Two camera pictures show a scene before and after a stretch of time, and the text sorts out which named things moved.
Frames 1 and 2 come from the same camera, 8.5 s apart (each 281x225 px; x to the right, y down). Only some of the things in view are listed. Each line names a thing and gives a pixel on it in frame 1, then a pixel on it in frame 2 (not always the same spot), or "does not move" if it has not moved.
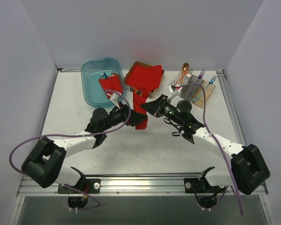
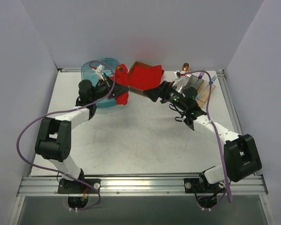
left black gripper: (128, 112) -> (114, 90)
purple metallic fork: (200, 75) does not move
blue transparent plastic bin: (91, 71) does not move
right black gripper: (160, 107) -> (161, 91)
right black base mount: (196, 186) does not move
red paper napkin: (138, 100) -> (121, 78)
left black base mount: (89, 185) does not move
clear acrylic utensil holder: (193, 88) does not move
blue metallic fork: (210, 82) does not move
